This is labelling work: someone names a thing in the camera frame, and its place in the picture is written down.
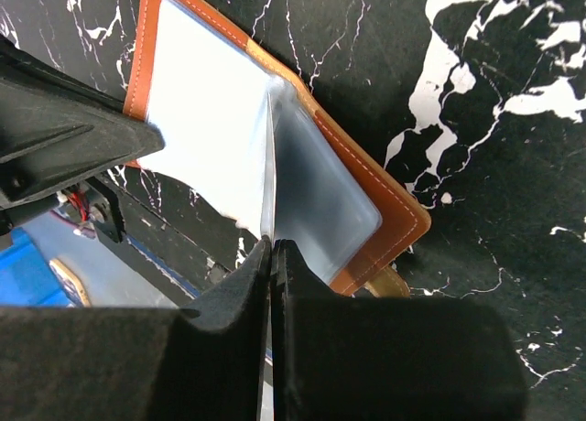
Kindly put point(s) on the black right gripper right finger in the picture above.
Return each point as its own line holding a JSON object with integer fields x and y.
{"x": 366, "y": 358}

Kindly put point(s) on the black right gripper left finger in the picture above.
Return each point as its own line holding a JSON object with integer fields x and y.
{"x": 200, "y": 362}

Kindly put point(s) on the brown leather card holder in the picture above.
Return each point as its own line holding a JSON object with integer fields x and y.
{"x": 243, "y": 131}

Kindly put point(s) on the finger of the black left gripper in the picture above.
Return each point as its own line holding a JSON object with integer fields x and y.
{"x": 57, "y": 131}

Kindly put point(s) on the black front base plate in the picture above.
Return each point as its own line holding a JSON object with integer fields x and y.
{"x": 169, "y": 234}

